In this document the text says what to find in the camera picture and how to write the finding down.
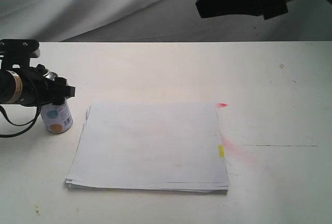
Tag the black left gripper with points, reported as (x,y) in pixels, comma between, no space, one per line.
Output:
(33,87)

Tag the white dotted spray paint can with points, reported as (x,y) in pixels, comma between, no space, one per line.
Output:
(56,118)

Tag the white backdrop cloth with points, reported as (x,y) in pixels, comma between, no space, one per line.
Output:
(156,21)

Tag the white paper stack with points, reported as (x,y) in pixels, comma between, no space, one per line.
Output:
(150,146)

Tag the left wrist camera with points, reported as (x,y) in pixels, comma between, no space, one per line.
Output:
(18,52)

